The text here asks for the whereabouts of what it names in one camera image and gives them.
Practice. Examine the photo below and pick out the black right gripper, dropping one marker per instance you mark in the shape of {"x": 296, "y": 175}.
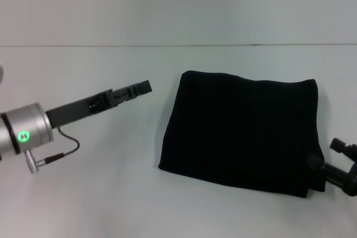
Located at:
{"x": 341, "y": 178}

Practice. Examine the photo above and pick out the black shirt with FREE print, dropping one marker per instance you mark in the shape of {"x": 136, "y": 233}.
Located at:
{"x": 242, "y": 132}

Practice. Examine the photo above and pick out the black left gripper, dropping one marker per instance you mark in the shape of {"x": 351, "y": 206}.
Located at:
{"x": 78, "y": 108}

